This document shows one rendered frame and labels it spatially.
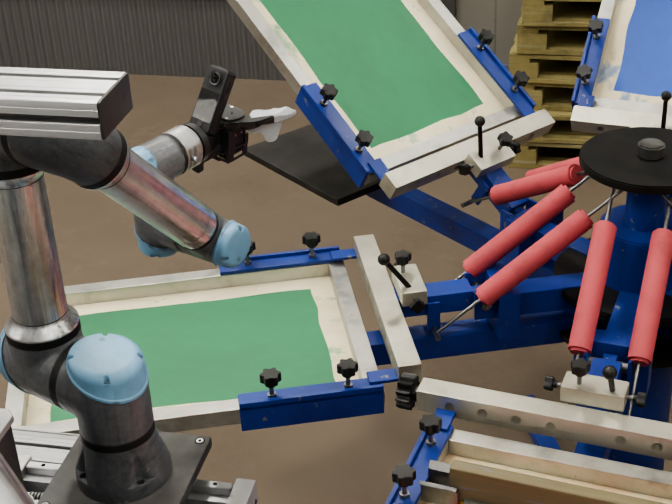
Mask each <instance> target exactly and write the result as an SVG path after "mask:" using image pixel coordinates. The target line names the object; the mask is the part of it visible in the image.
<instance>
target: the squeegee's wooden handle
mask: <svg viewBox="0 0 672 504"><path fill-rule="evenodd" d="M449 487H453V488H457V489H459V501H460V502H464V500H465V499H469V500H473V501H478V502H482V503H487V504H666V503H662V502H657V501H652V500H647V499H642V498H638V497H633V496H628V495H623V494H618V493H614V492H609V491H604V490H599V489H594V488H590V487H585V486H580V485H575V484H570V483H565V482H561V481H556V480H551V479H546V478H541V477H537V476H532V475H527V474H522V473H517V472H513V471H508V470H503V469H498V468H493V467H489V466H484V465H479V464H474V463H469V462H465V461H460V460H454V461H453V462H452V464H451V466H450V470H449Z"/></svg>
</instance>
